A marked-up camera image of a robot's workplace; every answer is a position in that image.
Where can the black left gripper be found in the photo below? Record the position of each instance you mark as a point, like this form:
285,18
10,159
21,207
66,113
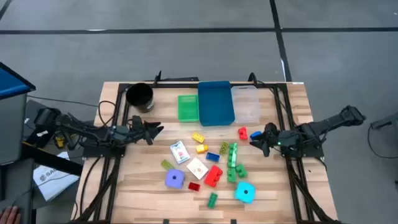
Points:
138,127

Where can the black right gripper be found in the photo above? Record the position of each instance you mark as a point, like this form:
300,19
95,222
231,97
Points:
271,135

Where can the long green toy brick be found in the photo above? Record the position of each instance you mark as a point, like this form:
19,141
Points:
232,155

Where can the black round cup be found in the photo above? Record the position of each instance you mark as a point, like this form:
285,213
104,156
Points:
140,95

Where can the olive green toy brick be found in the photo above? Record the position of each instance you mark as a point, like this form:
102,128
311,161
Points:
224,148

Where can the green plastic basket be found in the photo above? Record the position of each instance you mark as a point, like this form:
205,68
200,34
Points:
188,109

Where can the small yellow toy brick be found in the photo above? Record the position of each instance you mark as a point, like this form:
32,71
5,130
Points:
201,148

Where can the cyan foam die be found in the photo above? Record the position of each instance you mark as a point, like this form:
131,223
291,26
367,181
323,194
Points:
241,196

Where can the purple foam die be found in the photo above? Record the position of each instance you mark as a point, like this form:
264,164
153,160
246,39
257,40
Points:
172,182

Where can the large red toy brick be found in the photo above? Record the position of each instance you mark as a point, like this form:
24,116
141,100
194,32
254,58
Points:
213,176

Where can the red white playing card box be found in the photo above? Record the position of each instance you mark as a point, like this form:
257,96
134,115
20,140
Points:
197,168

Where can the red sloped toy brick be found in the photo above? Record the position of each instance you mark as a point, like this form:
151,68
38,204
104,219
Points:
194,186

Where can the dark green toy brick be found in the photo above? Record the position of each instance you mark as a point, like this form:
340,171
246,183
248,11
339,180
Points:
212,200

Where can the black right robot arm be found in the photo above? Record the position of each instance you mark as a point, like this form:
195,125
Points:
326,121

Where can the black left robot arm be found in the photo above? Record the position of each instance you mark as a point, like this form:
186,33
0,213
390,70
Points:
93,133

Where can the blue rounded toy brick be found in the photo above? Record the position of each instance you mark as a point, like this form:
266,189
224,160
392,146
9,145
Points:
255,135

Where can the small red toy brick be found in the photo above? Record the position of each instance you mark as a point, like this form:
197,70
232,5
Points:
242,133

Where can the lime flat toy brick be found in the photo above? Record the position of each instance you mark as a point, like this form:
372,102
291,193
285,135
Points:
167,165

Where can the clear plastic bin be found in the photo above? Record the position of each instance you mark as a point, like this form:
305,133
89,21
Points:
245,105

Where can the blue plastic bin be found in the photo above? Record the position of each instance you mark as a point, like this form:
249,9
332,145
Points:
216,104

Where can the yellow black hand tool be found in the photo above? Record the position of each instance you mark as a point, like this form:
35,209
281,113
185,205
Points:
59,141

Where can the white printed paper sheet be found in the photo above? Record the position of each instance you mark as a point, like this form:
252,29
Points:
53,183

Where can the grey equipment piece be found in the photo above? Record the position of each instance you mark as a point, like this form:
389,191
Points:
388,119

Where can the black side desk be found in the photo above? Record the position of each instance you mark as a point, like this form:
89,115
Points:
18,186

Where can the grey monitor blue screen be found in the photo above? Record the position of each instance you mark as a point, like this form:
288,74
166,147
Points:
9,84

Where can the person's hand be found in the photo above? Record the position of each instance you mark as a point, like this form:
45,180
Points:
9,216

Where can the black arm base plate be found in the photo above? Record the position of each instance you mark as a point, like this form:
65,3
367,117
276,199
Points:
314,151
93,153

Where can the black bracket tab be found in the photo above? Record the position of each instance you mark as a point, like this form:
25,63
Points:
233,221
165,221

